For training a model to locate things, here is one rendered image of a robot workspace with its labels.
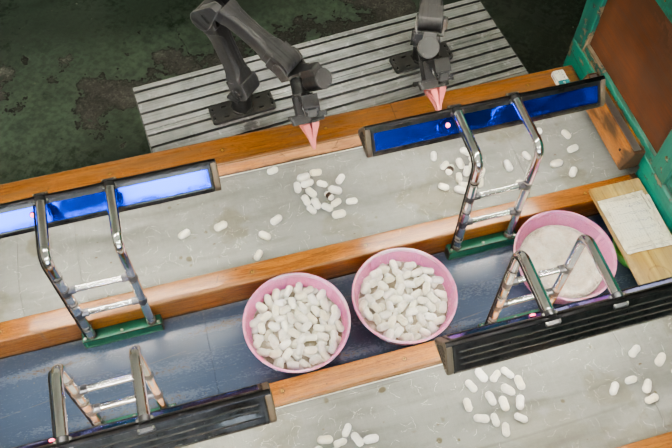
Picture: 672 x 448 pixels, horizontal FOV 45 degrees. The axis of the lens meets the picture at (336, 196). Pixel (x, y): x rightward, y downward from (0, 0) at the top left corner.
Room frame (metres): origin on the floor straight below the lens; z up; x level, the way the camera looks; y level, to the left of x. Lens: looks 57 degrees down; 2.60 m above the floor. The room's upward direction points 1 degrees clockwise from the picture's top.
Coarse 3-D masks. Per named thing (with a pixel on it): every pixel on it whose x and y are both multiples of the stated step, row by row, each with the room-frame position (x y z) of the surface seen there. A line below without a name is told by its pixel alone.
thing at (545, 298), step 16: (576, 240) 0.89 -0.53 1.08; (592, 240) 0.87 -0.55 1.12; (512, 256) 0.84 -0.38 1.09; (528, 256) 0.83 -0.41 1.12; (576, 256) 0.88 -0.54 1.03; (592, 256) 0.83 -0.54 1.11; (512, 272) 0.83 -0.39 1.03; (528, 272) 0.79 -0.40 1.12; (544, 272) 0.87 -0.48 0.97; (560, 272) 0.87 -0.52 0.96; (608, 272) 0.79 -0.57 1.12; (544, 288) 0.75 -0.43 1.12; (560, 288) 0.88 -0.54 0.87; (608, 288) 0.76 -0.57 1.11; (496, 304) 0.84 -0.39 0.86; (512, 304) 0.85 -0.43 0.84; (544, 304) 0.72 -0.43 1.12; (624, 304) 0.72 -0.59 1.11; (496, 320) 0.84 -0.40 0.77; (560, 320) 0.68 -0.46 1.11
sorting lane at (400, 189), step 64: (512, 128) 1.46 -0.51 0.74; (576, 128) 1.47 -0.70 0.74; (256, 192) 1.22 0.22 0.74; (320, 192) 1.22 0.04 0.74; (384, 192) 1.23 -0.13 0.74; (448, 192) 1.23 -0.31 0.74; (512, 192) 1.24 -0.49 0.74; (0, 256) 1.00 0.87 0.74; (64, 256) 1.00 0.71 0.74; (192, 256) 1.01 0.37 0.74; (0, 320) 0.82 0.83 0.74
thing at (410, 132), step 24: (504, 96) 1.27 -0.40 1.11; (528, 96) 1.27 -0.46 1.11; (552, 96) 1.29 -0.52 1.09; (576, 96) 1.30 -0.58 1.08; (600, 96) 1.31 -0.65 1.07; (408, 120) 1.19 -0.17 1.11; (432, 120) 1.20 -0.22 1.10; (480, 120) 1.22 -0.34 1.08; (504, 120) 1.23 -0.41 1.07; (384, 144) 1.15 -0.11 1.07; (408, 144) 1.16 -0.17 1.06
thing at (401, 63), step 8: (416, 48) 1.77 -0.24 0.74; (440, 48) 1.83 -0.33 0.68; (448, 48) 1.83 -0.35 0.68; (392, 56) 1.79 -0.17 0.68; (400, 56) 1.79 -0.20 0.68; (408, 56) 1.79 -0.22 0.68; (416, 56) 1.77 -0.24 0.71; (440, 56) 1.80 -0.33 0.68; (448, 56) 1.80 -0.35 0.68; (392, 64) 1.76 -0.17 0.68; (400, 64) 1.76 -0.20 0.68; (408, 64) 1.76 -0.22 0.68; (416, 64) 1.76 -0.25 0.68; (400, 72) 1.73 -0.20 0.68
